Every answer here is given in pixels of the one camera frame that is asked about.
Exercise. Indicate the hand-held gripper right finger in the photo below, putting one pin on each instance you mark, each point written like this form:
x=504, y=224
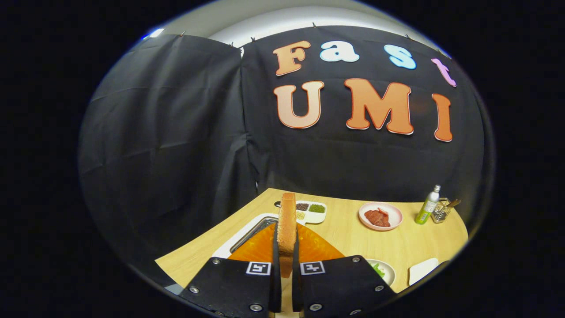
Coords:
x=340, y=287

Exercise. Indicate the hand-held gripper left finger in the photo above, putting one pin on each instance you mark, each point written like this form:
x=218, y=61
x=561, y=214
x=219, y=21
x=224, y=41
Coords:
x=229, y=287

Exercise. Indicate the green lettuce leaf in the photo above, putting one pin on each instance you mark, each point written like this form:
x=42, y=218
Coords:
x=378, y=270

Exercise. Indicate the toasted bread slice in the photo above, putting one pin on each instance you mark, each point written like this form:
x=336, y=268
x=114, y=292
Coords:
x=287, y=221

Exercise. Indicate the large round white plate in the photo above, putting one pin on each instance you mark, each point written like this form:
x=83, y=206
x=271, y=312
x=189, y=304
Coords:
x=388, y=271

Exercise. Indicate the white toaster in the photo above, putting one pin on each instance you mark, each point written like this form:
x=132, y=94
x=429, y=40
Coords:
x=238, y=236

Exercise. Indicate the white divided condiment dish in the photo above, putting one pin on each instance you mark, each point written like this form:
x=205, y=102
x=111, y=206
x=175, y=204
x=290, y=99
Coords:
x=315, y=215

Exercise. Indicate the red meat slices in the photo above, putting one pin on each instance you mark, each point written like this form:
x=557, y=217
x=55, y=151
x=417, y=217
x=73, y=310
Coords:
x=377, y=218

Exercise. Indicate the small square white plate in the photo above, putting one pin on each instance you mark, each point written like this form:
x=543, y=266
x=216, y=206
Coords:
x=423, y=270

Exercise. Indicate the pink plate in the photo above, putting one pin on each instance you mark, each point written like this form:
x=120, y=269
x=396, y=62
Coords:
x=395, y=212

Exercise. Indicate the green label metal bottle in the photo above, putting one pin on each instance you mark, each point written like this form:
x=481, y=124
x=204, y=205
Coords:
x=427, y=207

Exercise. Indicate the black backdrop cloth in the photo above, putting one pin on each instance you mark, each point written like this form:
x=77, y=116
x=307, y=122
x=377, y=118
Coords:
x=176, y=132

